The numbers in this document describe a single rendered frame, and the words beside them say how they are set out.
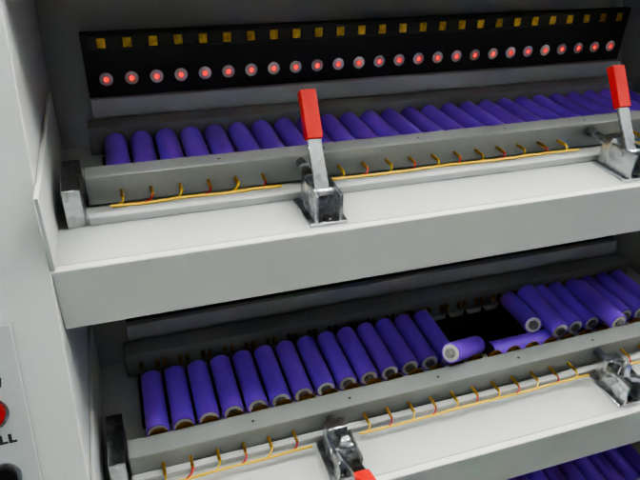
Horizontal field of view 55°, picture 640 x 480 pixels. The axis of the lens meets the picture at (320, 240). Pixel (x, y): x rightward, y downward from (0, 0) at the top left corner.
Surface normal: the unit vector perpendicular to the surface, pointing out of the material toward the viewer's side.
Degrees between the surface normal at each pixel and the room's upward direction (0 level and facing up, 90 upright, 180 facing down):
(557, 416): 20
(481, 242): 110
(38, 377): 90
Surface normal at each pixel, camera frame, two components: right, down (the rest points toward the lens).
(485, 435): 0.03, -0.85
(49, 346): 0.30, 0.18
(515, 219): 0.31, 0.51
